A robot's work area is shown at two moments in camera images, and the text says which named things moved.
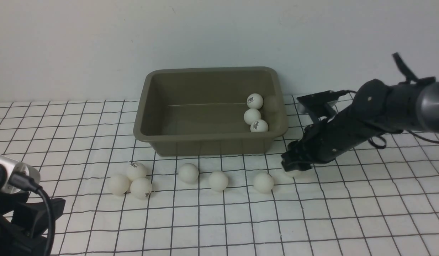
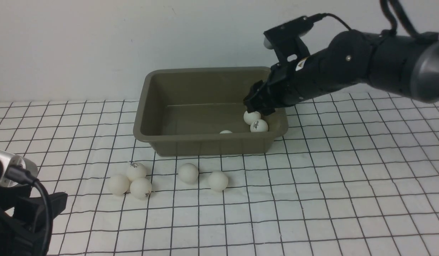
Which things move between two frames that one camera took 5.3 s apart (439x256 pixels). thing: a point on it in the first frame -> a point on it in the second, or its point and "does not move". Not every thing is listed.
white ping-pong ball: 259,125 does not move
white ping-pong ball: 218,181 does not move
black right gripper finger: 290,163 -> 260,105
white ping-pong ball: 250,115 does not move
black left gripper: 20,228 does not move
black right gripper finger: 295,149 -> 254,87
